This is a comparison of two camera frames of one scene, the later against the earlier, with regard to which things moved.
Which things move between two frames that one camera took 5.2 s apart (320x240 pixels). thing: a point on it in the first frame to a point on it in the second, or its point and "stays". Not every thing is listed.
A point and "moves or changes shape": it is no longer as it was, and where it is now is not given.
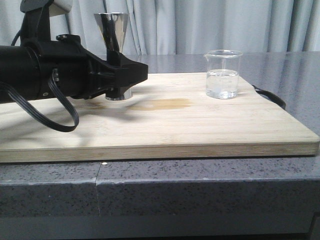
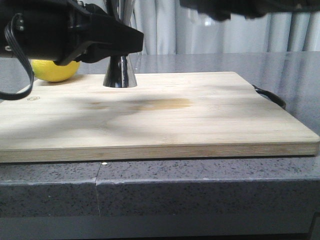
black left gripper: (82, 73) to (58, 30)
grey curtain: (185, 27) stays
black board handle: (271, 96) stays
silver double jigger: (119, 21) moves or changes shape
